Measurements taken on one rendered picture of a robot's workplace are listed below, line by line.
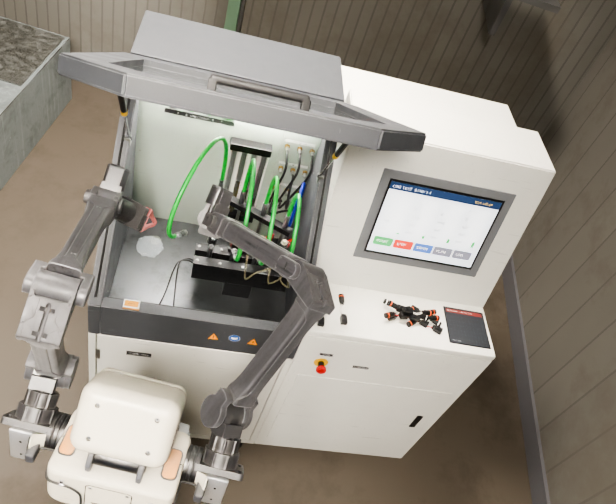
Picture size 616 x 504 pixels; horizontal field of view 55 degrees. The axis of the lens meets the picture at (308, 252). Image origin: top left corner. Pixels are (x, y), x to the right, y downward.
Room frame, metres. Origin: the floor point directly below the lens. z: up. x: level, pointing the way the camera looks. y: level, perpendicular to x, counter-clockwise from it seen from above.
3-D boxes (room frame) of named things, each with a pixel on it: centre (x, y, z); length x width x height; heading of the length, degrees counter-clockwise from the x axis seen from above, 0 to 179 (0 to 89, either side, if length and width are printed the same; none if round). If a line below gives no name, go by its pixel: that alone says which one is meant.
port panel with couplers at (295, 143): (1.66, 0.16, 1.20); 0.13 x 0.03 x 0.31; 107
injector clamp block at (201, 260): (1.37, 0.20, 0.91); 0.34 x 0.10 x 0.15; 107
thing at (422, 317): (1.41, -0.43, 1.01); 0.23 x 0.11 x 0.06; 107
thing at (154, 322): (1.11, 0.25, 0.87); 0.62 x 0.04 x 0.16; 107
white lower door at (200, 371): (1.09, 0.25, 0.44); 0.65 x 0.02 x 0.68; 107
